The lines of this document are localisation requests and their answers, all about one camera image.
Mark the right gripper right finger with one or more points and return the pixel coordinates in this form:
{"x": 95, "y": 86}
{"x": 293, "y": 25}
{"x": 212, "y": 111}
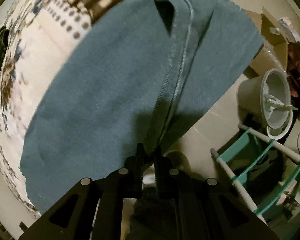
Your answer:
{"x": 171, "y": 180}

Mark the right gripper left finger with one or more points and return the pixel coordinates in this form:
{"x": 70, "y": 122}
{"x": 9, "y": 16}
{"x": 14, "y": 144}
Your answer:
{"x": 126, "y": 182}

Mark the blue denim jeans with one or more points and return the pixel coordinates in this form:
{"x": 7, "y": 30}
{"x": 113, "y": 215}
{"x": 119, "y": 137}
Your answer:
{"x": 145, "y": 74}

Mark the teal grey drying rack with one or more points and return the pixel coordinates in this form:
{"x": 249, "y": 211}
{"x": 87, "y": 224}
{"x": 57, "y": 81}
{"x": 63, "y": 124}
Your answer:
{"x": 263, "y": 171}

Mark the white plastic bucket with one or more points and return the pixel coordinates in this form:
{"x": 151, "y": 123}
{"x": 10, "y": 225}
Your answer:
{"x": 268, "y": 99}

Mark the open cardboard box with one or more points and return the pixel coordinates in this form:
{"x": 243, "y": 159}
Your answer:
{"x": 274, "y": 52}

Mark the dark red cloth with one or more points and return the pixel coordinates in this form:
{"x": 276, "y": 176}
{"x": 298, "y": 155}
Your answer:
{"x": 293, "y": 69}

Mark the floral bed sheet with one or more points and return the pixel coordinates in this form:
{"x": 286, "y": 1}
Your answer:
{"x": 36, "y": 38}

